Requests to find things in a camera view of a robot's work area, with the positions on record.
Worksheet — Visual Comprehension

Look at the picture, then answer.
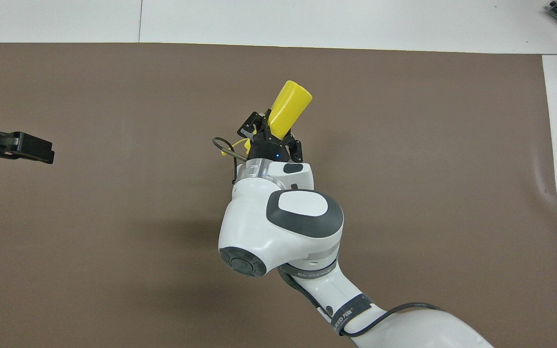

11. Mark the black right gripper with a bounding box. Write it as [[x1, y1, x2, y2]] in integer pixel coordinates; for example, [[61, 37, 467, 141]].
[[237, 111, 305, 163]]

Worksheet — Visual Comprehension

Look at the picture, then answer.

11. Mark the yellow squeeze seasoning bottle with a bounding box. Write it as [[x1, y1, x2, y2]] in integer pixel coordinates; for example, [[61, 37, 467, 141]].
[[220, 80, 313, 158]]

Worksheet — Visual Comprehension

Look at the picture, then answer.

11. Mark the brown paper table mat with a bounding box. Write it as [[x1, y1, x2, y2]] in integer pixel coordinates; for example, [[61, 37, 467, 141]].
[[0, 43, 557, 348]]

